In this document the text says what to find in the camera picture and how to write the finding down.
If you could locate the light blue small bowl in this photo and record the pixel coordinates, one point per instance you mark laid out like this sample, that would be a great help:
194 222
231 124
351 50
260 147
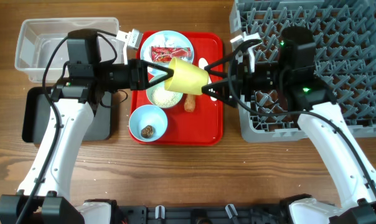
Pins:
148 115

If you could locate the brown food scrap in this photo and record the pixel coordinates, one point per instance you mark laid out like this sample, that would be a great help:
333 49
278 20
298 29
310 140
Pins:
147 132

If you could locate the yellow plastic cup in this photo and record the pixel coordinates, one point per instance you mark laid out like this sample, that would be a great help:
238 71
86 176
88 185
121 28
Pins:
187 78

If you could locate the green bowl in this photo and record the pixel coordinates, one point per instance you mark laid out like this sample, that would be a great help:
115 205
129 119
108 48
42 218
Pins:
149 91

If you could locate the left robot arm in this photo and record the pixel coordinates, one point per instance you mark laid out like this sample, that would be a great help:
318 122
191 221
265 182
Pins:
43 196

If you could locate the red snack wrapper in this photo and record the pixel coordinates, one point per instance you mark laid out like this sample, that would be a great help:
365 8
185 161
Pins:
166 54

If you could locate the black tray bin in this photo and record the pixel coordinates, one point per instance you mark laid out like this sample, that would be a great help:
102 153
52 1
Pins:
36 118

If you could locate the red plastic tray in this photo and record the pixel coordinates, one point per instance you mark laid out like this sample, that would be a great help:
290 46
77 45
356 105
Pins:
203 126

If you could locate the white rice pile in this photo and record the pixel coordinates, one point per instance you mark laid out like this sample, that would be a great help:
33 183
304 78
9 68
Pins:
164 98

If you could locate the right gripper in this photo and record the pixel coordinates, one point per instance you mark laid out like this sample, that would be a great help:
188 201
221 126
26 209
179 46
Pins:
238 80

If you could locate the clear plastic bin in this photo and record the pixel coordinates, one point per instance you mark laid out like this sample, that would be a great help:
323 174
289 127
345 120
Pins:
38 39

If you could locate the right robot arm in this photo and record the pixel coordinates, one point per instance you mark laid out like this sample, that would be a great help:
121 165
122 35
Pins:
310 99

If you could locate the light blue plate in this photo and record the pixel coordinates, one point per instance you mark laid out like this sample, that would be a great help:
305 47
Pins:
145 52

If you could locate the grey-blue dishwasher rack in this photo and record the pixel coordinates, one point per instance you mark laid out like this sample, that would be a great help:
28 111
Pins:
345 37

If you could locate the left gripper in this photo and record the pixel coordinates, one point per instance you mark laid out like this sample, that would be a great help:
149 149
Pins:
142 81

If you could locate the white tissue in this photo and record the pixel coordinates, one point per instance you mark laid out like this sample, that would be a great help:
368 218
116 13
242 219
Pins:
163 40

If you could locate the orange carrot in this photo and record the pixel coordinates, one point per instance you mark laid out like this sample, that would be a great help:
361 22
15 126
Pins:
189 104

